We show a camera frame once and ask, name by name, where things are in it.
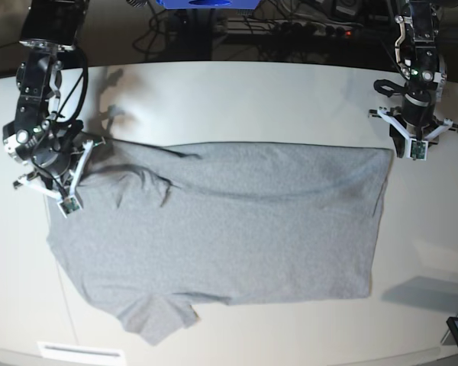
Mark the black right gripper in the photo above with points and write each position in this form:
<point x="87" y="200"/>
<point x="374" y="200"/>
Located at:
<point x="53" y="165"/>

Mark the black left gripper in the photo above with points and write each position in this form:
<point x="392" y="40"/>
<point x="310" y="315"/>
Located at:
<point x="417" y="110"/>

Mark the grey T-shirt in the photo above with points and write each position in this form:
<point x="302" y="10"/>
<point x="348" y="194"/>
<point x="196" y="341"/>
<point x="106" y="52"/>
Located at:
<point x="163" y="230"/>

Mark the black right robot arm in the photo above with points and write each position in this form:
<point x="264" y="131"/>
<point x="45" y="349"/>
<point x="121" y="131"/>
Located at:
<point x="40" y="136"/>

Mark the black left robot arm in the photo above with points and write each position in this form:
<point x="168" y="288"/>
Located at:
<point x="419" y="63"/>

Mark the black power strip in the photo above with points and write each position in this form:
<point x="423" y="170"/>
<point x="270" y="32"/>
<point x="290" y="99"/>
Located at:
<point x="310" y="29"/>

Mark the white paper strip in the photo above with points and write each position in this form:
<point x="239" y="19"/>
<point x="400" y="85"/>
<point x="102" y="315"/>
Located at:
<point x="81" y="354"/>

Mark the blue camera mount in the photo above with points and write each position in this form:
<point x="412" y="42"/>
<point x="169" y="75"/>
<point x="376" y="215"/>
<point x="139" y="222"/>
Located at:
<point x="200" y="4"/>

